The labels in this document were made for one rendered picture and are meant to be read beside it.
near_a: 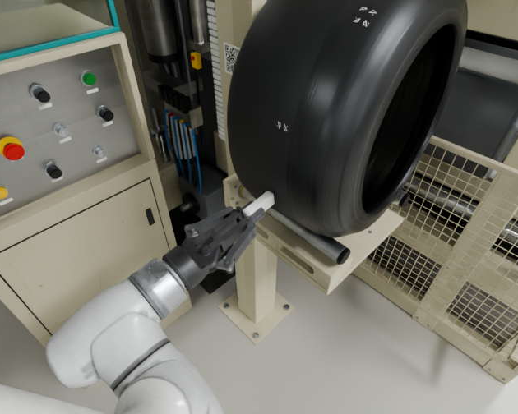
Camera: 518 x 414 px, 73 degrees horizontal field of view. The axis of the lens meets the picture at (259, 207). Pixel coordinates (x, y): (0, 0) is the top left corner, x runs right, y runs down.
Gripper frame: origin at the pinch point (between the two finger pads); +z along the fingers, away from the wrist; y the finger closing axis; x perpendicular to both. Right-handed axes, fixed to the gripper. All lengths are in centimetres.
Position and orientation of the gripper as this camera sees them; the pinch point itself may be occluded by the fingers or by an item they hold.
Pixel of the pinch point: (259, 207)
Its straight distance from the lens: 67.7
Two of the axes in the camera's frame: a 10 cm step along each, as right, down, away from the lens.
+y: -6.9, -5.0, 5.2
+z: 7.1, -5.7, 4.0
